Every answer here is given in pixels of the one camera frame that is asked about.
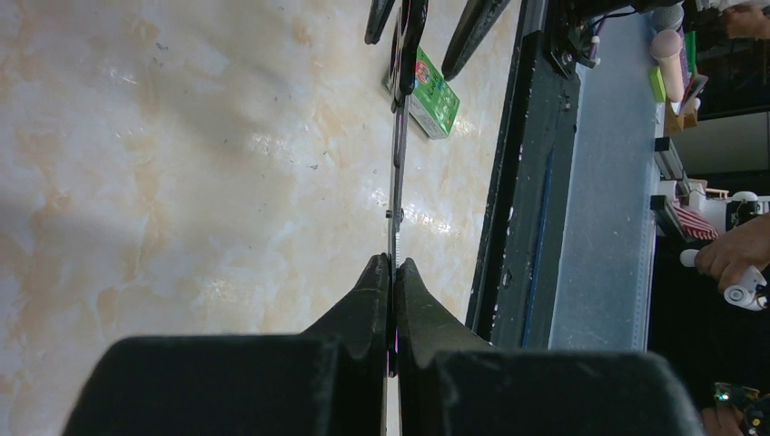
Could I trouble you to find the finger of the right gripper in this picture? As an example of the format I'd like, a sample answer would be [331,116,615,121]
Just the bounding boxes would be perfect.
[441,0,509,81]
[364,0,395,45]

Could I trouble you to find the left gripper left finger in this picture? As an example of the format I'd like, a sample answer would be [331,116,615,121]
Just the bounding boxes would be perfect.
[64,254,390,435]

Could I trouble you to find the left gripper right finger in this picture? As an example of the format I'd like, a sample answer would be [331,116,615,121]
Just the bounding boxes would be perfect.
[393,259,704,435]

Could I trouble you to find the black medical scissors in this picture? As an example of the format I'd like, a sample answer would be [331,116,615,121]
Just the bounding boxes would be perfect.
[386,1,429,377]

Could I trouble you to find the person's hand at right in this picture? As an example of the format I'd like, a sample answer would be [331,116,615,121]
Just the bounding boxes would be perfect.
[695,213,769,291]

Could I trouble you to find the small green box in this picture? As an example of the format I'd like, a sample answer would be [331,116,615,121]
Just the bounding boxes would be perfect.
[409,48,460,140]

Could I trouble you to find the white handheld controller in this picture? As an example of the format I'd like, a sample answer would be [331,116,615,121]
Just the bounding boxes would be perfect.
[679,248,770,312]

